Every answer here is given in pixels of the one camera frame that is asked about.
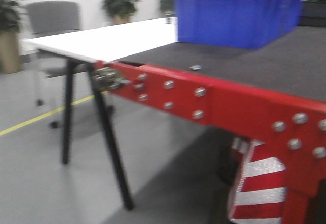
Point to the blue tote on conveyor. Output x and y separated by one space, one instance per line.
249 24

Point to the black conveyor belt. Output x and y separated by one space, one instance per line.
293 64

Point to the small metal object on belt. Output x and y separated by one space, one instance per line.
195 67

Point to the white table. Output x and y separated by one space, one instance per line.
108 44

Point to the potted plant centre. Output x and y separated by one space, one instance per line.
119 11

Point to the red white striped cloth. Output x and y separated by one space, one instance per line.
258 191

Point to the grey office chair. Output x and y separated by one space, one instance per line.
47 18

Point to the potted plant left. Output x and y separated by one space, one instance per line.
11 23

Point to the red conveyor frame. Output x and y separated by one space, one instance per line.
292 127

